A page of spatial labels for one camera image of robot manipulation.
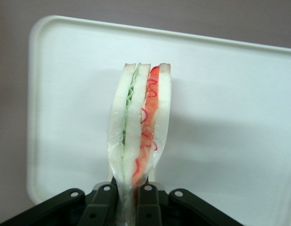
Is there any white rectangular plastic tray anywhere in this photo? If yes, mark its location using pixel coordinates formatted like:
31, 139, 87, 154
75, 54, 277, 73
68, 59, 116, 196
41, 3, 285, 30
26, 15, 291, 226

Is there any plastic-wrapped triangle sandwich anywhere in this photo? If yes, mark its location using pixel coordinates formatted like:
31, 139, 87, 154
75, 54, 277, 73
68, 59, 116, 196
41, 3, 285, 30
107, 62, 172, 226

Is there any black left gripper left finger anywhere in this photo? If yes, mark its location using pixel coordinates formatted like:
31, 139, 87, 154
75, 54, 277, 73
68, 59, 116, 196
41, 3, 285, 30
0, 183, 118, 226

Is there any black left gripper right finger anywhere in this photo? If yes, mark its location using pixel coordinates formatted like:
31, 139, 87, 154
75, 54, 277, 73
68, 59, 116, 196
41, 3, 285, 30
136, 184, 240, 226

